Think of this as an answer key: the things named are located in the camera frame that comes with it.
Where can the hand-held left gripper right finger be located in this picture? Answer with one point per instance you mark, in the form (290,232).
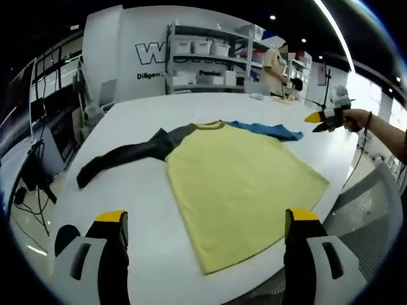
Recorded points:
(299,263)

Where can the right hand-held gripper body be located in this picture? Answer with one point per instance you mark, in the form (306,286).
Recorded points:
(335,116)

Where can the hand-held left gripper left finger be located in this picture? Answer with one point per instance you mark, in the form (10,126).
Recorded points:
(108,263)

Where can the yellow grey blue garment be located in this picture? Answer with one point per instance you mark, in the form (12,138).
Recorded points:
(238,190)

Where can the person's right hand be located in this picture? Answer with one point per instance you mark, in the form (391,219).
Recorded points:
(356,119)

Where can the black tripod stand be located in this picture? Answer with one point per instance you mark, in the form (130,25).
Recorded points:
(326,92)

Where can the beige cloth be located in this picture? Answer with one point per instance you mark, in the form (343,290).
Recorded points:
(283,99)

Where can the dark round object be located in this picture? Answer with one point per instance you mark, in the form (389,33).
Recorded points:
(65,233)

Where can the white crumpled cloth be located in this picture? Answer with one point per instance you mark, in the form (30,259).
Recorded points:
(257,96)

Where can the shelf rack with bins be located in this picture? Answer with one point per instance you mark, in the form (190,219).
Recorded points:
(256,65)

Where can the long ceiling light strip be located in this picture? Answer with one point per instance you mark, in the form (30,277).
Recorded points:
(336,31)

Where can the white cardboard box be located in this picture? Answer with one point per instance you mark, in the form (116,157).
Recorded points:
(184,77)
(231,77)

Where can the black floor stand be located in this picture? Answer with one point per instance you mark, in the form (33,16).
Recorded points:
(41,181)

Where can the white storage bin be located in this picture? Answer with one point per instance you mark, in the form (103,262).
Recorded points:
(220,49)
(202,47)
(182,47)

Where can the grey metal shelf rack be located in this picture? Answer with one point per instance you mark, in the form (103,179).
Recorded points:
(203,58)

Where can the grey office desk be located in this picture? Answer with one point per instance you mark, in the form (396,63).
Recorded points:
(62,136)

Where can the black computer monitor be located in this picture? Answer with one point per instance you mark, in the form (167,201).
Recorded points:
(37,109)

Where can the large white-framed screen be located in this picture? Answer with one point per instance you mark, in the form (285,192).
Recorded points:
(17,95)

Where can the pink wall poster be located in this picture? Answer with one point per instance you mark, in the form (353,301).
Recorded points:
(321,74)

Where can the white metal frame stand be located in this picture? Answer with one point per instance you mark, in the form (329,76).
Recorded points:
(82,85)

